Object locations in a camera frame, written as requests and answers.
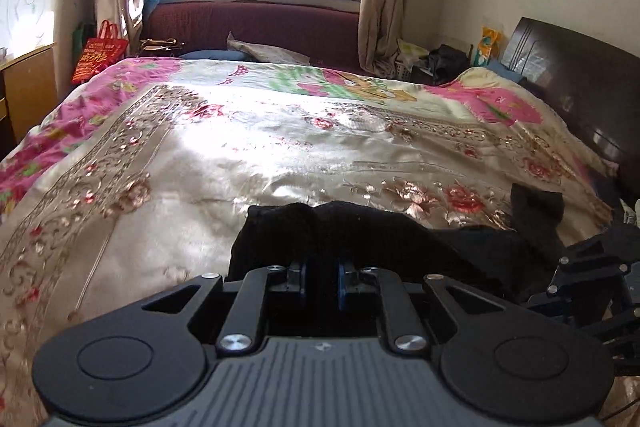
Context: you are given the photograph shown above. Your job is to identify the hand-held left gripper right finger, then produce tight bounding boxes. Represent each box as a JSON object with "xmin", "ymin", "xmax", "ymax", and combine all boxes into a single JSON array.
[{"xmin": 338, "ymin": 260, "xmax": 503, "ymax": 354}]

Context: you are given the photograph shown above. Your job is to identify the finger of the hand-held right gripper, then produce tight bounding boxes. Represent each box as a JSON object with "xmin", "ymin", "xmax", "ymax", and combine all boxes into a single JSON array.
[
  {"xmin": 525, "ymin": 279, "xmax": 640, "ymax": 358},
  {"xmin": 547, "ymin": 227, "xmax": 640, "ymax": 295}
]

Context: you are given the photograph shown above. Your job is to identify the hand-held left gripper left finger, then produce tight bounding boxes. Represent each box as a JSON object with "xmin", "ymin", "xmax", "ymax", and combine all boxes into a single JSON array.
[{"xmin": 141, "ymin": 260, "xmax": 308, "ymax": 355}]

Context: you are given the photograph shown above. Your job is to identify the black pants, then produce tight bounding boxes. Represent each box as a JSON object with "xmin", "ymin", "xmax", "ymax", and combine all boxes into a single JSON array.
[{"xmin": 229, "ymin": 183, "xmax": 568, "ymax": 308}]

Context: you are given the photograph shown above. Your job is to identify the floral satin quilt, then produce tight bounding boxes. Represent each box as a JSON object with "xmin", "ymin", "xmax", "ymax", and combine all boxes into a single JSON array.
[{"xmin": 0, "ymin": 57, "xmax": 621, "ymax": 427}]

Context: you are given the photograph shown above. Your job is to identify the dark wooden headboard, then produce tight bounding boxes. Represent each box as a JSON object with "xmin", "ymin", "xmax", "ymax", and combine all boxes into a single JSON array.
[{"xmin": 500, "ymin": 17, "xmax": 640, "ymax": 202}]

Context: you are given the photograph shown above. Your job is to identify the blue cloth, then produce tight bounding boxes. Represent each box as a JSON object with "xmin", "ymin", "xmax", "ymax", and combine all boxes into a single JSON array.
[{"xmin": 487, "ymin": 59, "xmax": 523, "ymax": 82}]

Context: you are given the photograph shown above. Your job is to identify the beige pillow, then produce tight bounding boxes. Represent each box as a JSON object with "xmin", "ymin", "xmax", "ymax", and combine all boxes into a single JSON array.
[{"xmin": 226, "ymin": 32, "xmax": 311, "ymax": 65}]

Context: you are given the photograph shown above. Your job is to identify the pale cloth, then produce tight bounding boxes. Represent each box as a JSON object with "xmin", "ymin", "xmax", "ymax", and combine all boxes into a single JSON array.
[{"xmin": 397, "ymin": 38, "xmax": 431, "ymax": 68}]

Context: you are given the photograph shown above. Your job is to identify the dark clothing pile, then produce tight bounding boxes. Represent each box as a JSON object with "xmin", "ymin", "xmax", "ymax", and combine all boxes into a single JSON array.
[{"xmin": 427, "ymin": 45, "xmax": 473, "ymax": 85}]

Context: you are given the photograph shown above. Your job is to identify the yellow packet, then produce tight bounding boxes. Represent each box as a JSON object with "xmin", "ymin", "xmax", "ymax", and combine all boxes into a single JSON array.
[{"xmin": 472, "ymin": 27, "xmax": 502, "ymax": 68}]

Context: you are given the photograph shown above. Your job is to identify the blue cushion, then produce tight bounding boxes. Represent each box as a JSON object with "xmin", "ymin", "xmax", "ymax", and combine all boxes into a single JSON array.
[{"xmin": 180, "ymin": 49, "xmax": 248, "ymax": 62}]

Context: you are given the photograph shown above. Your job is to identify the maroon sofa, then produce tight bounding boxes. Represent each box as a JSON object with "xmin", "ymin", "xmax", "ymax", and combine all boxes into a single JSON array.
[{"xmin": 141, "ymin": 0, "xmax": 366, "ymax": 75}]

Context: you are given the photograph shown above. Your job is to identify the brown handbag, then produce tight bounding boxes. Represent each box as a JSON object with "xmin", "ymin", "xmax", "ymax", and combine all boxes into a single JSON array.
[{"xmin": 139, "ymin": 38, "xmax": 180, "ymax": 56}]

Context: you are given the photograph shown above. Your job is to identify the red shopping bag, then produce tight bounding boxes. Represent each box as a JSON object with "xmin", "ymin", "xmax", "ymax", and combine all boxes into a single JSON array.
[{"xmin": 72, "ymin": 20, "xmax": 128, "ymax": 85}]

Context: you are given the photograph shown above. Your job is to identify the green bag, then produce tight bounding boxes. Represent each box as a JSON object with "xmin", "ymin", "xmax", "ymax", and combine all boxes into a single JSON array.
[{"xmin": 72, "ymin": 23, "xmax": 96, "ymax": 52}]

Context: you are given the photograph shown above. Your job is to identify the wooden side cabinet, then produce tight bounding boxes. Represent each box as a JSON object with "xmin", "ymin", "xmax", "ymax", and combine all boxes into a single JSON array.
[{"xmin": 0, "ymin": 42, "xmax": 58, "ymax": 148}]

